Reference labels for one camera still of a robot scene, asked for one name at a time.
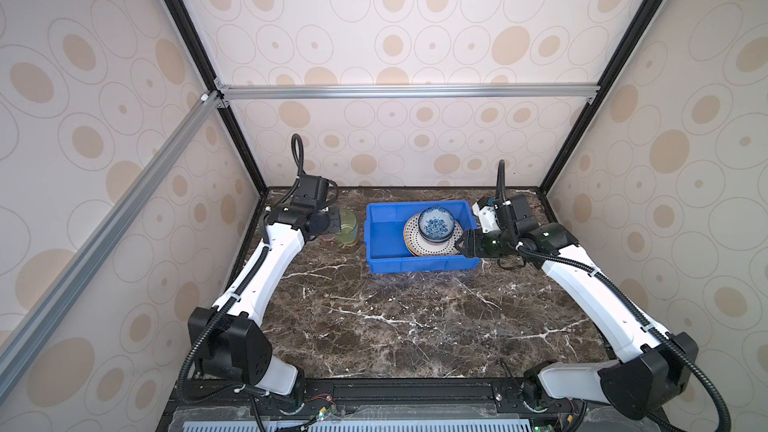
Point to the horizontal aluminium frame bar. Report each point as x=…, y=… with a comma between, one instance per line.
x=424, y=91

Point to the dotted yellow rim plate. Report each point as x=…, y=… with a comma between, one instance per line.
x=419, y=246

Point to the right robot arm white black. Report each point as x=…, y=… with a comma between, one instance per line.
x=651, y=365

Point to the blue plastic bin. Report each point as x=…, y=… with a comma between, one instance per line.
x=384, y=237

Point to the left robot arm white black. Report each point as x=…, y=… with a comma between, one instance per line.
x=229, y=351

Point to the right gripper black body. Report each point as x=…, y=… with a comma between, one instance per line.
x=490, y=245

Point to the green transparent cup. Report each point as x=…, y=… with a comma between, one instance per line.
x=348, y=236

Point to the left diagonal aluminium frame bar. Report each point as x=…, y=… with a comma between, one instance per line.
x=39, y=324

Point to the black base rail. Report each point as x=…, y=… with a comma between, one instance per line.
x=400, y=404

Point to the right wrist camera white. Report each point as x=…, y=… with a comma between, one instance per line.
x=486, y=215

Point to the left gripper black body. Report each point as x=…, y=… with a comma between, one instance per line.
x=329, y=220

